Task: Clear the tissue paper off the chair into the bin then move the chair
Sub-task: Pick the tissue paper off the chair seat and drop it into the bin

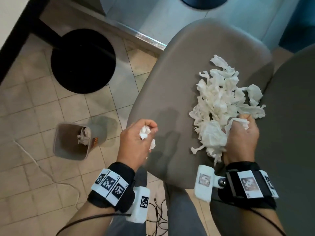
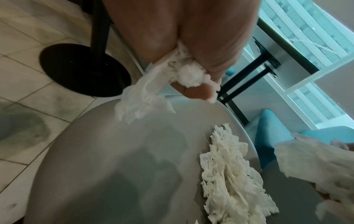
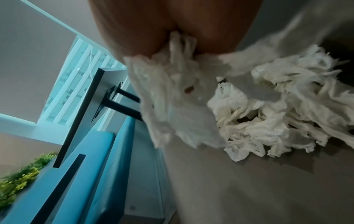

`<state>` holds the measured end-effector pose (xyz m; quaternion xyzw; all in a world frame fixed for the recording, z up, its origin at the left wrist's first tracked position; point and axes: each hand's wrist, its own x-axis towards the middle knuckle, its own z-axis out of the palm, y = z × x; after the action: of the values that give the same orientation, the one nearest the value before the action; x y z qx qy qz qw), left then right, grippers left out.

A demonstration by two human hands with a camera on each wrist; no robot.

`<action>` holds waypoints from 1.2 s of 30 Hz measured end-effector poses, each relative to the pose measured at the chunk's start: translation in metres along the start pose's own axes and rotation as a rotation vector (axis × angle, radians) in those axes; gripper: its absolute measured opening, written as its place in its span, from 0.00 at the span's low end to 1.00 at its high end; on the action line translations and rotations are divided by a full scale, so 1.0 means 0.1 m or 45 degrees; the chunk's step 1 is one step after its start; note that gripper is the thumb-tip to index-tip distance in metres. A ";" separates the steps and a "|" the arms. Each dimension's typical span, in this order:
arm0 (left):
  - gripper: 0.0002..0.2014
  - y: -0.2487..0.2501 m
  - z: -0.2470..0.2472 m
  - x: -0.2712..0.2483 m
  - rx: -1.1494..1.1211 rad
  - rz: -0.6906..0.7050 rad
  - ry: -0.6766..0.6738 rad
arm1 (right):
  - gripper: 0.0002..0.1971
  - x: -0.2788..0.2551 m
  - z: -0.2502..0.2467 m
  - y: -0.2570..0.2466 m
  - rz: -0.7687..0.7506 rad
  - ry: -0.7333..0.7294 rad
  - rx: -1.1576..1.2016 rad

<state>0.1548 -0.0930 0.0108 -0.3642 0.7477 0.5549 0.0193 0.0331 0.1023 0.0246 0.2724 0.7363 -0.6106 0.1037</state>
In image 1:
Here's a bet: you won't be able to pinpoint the black round table base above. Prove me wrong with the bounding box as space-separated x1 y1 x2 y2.
29 17 116 94

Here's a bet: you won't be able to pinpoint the person's left forearm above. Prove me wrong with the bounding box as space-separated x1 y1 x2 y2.
56 201 116 236

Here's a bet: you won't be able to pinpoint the black marker wrist strap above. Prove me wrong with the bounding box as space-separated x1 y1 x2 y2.
87 162 136 214
218 161 280 209

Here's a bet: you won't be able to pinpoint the person's left hand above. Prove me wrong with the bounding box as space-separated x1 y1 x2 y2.
116 118 158 171

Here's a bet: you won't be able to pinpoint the grey trousers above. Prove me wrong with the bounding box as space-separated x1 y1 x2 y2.
106 167 205 236

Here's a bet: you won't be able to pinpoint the metal floor edge strip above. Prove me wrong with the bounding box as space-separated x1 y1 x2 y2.
120 22 168 51

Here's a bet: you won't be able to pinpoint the blue sofa bench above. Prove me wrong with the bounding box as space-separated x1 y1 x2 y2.
278 0 315 54

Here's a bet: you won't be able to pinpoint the black floor cable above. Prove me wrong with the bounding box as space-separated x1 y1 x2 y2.
147 198 170 230

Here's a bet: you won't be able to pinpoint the dark blue round table base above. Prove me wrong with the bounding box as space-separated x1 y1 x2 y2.
177 0 231 10

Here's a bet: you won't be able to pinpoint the grey upholstered chair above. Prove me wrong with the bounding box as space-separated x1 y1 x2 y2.
127 18 315 236

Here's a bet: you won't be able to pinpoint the small grey waste bin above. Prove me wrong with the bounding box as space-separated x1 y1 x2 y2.
53 123 109 161

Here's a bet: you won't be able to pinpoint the person's right hand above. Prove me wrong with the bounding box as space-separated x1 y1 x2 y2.
222 114 260 166

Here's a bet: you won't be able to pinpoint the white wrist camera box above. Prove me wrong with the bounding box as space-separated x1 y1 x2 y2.
194 165 227 203
125 186 151 224

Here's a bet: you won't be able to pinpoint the person's right forearm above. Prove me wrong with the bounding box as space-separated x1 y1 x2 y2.
216 201 287 236

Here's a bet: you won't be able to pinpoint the white floor cable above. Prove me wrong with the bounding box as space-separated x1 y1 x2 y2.
12 139 82 209

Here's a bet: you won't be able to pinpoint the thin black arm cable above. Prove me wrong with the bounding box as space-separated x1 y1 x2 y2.
56 212 132 236
248 207 287 236

